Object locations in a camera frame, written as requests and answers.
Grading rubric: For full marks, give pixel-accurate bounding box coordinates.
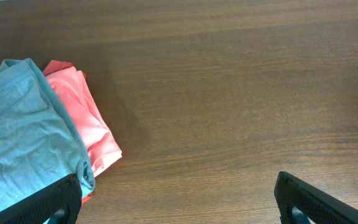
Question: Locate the folded pink shirt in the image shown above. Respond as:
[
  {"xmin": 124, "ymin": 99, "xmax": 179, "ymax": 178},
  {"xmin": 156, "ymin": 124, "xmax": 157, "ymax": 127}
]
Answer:
[{"xmin": 43, "ymin": 60, "xmax": 122, "ymax": 177}]

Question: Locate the folded grey shirt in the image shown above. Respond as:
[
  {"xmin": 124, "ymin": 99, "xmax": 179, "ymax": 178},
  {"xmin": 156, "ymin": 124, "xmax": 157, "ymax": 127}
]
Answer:
[{"xmin": 0, "ymin": 58, "xmax": 96, "ymax": 211}]

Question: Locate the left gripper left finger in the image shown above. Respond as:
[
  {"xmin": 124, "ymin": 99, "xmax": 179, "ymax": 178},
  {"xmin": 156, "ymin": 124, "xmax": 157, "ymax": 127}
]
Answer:
[{"xmin": 0, "ymin": 174, "xmax": 82, "ymax": 224}]

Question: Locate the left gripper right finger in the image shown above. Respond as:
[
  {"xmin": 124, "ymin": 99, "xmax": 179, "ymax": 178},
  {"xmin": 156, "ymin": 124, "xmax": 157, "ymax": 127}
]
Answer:
[{"xmin": 274, "ymin": 171, "xmax": 358, "ymax": 224}]

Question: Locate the folded red shirt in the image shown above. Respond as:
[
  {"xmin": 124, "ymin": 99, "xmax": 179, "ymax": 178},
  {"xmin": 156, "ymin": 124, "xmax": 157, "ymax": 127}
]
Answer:
[{"xmin": 42, "ymin": 60, "xmax": 93, "ymax": 205}]

